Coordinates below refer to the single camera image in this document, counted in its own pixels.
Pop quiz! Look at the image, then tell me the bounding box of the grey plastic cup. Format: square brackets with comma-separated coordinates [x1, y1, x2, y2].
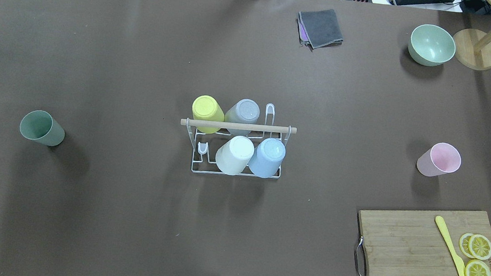
[224, 99, 260, 124]

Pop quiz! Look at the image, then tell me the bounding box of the wooden mug tree stand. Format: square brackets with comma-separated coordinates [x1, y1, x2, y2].
[453, 0, 491, 71]

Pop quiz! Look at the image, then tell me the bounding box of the lemon slice upper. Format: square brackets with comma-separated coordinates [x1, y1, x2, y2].
[458, 233, 491, 261]

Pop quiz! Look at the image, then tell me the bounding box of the grey folded cloth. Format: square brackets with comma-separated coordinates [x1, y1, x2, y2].
[297, 9, 343, 49]

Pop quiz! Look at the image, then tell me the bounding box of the white plastic cup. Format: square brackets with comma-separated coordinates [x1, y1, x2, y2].
[215, 136, 254, 175]

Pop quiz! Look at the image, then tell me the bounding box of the blue plastic cup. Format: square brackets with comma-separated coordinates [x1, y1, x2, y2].
[248, 138, 286, 178]

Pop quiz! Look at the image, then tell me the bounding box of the yellow plastic cup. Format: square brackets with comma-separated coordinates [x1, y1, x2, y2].
[192, 95, 225, 123]

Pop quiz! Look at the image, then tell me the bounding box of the light green bowl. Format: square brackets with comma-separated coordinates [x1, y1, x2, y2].
[407, 24, 456, 66]

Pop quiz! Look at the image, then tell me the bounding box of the lemon slice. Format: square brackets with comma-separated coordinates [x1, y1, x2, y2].
[465, 259, 491, 276]
[458, 233, 491, 261]

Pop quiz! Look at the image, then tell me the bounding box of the wooden cutting board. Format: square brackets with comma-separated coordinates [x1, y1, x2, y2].
[358, 210, 491, 276]

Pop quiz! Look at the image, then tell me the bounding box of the green plastic cup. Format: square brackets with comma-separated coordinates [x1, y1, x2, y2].
[19, 110, 65, 146]

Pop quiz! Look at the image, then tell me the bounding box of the yellow plastic knife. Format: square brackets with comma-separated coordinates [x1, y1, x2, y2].
[434, 215, 465, 276]

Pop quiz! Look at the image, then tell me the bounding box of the pink plastic cup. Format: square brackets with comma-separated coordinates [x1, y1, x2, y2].
[416, 142, 462, 177]

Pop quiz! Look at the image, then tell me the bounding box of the purple cloth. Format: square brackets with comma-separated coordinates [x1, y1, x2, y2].
[296, 18, 309, 45]

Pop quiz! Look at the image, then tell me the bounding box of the lemon slice lower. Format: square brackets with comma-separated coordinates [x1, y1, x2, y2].
[465, 259, 491, 276]

